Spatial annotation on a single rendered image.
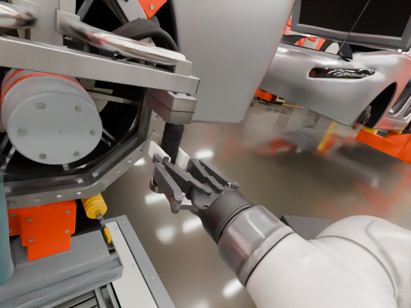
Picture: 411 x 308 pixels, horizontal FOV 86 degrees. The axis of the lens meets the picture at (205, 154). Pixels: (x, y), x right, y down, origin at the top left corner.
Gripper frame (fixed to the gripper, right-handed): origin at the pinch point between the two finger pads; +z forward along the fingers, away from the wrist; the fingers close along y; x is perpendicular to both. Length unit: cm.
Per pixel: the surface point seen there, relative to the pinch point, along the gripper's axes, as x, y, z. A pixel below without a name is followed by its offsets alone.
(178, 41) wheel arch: 20.0, 20.2, 37.9
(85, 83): -0.4, -4.1, 48.1
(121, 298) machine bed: -75, 6, 15
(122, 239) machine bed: -75, 15, 43
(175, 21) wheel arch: 25.1, 17.9, 38.0
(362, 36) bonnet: 91, 321, 102
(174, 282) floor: -83, 32, 15
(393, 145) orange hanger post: -18, 344, 11
